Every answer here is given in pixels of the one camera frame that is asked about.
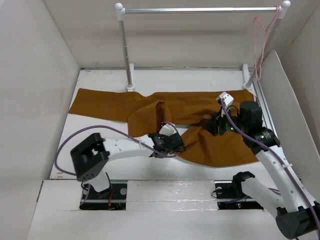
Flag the white clothes rack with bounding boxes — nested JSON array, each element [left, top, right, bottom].
[[114, 0, 291, 93]]

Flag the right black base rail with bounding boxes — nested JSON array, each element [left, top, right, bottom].
[[211, 181, 264, 211]]

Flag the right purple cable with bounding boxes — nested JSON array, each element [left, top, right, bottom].
[[221, 98, 320, 223]]

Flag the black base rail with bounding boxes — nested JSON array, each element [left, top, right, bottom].
[[211, 181, 264, 211], [79, 181, 128, 211]]

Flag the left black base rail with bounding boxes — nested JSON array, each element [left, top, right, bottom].
[[79, 181, 128, 211]]

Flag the brown trousers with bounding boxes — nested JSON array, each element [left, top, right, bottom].
[[69, 88, 257, 168]]

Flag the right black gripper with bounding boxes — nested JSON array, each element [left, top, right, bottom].
[[201, 105, 248, 136]]

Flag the purple cable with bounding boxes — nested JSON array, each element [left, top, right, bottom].
[[221, 98, 320, 223], [55, 121, 186, 210]]

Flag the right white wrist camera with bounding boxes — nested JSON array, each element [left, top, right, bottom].
[[216, 91, 234, 107]]

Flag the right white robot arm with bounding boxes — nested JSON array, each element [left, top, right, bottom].
[[203, 98, 320, 240]]

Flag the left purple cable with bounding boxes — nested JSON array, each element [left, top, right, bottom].
[[55, 121, 186, 210]]

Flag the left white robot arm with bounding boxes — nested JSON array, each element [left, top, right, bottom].
[[70, 132, 186, 199]]

